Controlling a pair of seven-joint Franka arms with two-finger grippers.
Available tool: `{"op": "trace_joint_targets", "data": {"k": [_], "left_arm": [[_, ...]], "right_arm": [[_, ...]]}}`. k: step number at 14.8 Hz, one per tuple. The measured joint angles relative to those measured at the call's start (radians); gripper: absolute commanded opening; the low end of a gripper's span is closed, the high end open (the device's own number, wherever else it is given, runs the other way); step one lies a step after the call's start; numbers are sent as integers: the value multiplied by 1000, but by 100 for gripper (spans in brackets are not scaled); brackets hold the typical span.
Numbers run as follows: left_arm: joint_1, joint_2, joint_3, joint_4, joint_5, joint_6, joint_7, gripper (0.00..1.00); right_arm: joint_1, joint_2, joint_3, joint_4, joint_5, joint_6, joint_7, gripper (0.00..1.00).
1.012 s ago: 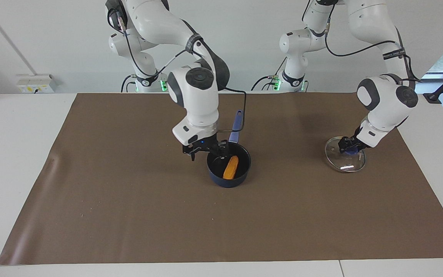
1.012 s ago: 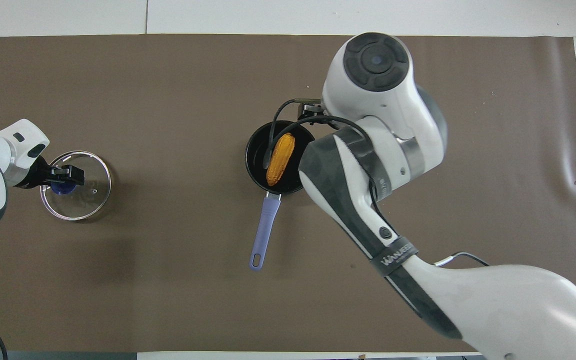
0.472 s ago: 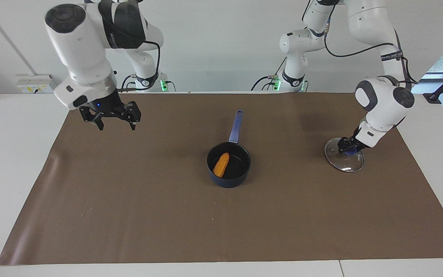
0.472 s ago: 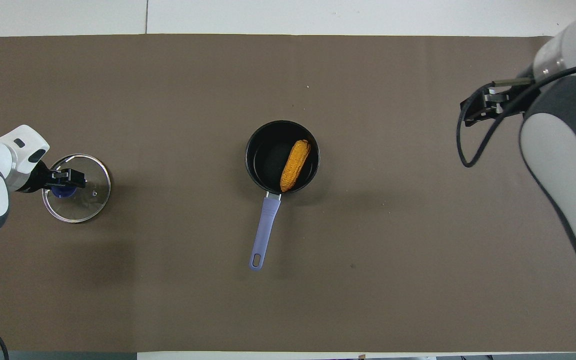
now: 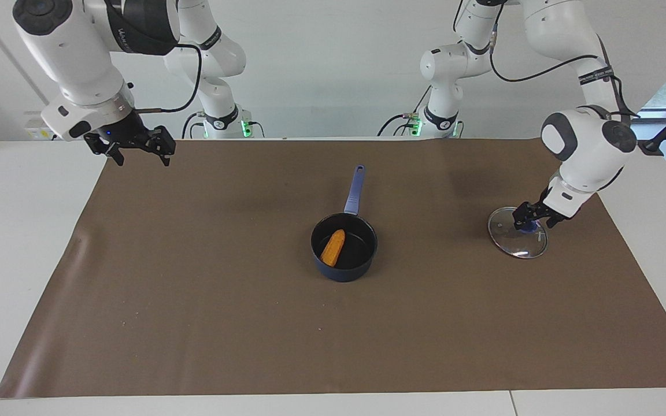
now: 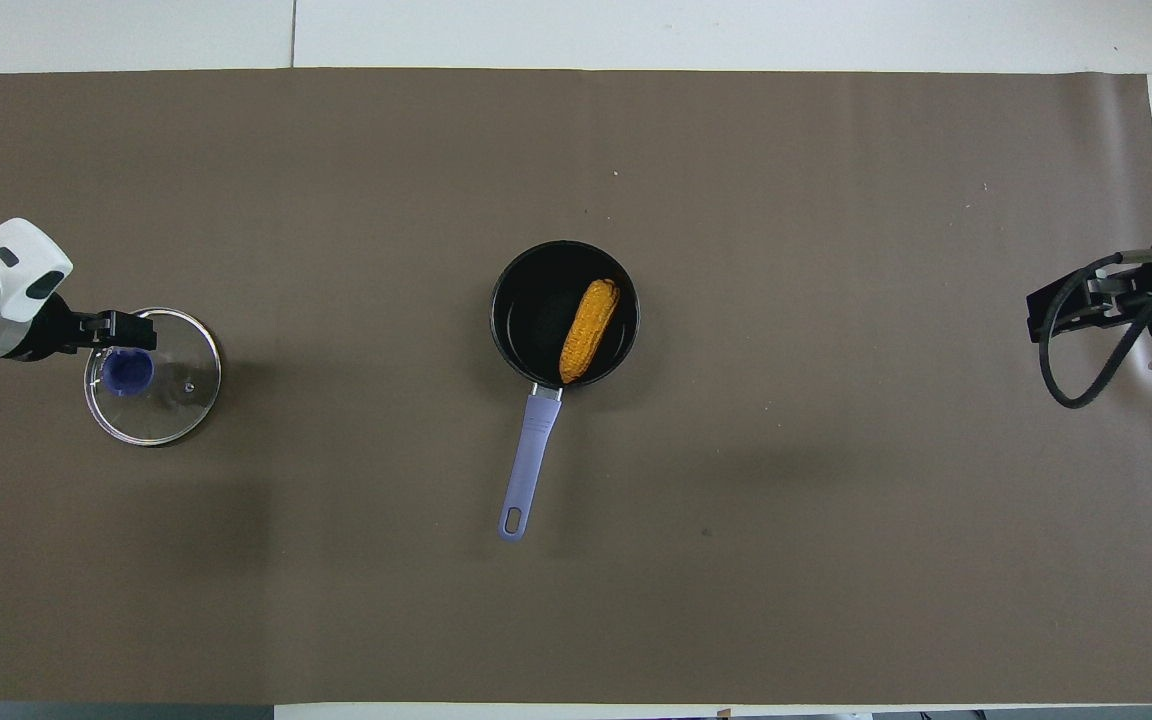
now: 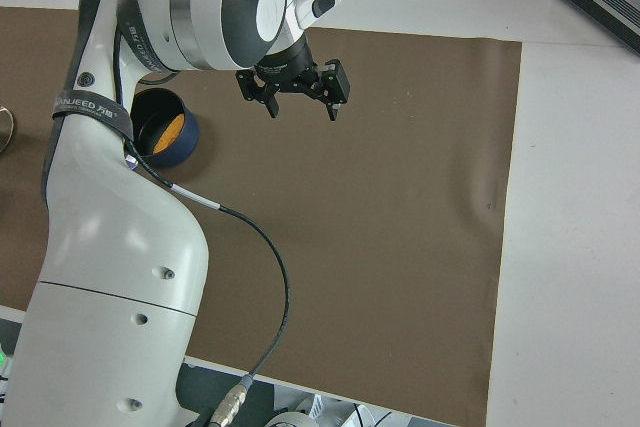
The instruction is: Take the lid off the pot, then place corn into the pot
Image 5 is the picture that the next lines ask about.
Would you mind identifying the glass lid with blue knob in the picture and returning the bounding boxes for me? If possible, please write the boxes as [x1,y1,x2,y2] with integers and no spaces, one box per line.
[487,206,549,259]

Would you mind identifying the orange corn cob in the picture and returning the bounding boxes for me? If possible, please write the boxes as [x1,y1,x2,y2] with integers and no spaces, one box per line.
[320,229,346,268]

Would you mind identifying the brown table mat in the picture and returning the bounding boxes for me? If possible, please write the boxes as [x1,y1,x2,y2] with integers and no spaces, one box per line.
[0,139,666,399]

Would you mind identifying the black right base cable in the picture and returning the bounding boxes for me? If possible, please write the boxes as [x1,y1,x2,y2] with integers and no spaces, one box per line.
[181,111,206,140]

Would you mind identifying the black base cable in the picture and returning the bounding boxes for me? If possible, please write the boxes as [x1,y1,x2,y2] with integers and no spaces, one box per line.
[181,111,206,140]
[376,88,433,138]

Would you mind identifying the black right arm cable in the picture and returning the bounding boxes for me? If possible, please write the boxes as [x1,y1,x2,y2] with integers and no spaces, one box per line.
[135,43,202,114]

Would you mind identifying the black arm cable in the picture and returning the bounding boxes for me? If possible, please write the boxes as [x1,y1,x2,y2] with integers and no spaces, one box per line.
[135,43,202,114]
[489,14,641,120]

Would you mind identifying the white wall socket box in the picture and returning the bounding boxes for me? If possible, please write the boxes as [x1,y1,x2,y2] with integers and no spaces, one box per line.
[25,118,60,142]

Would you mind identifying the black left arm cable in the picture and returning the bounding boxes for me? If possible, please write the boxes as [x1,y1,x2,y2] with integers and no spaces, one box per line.
[489,14,641,120]

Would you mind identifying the black left base cable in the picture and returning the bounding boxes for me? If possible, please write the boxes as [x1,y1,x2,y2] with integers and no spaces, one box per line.
[376,88,433,138]

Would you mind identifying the dark blue pot with handle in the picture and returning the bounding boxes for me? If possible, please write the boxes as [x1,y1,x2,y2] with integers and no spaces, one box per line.
[310,165,379,283]

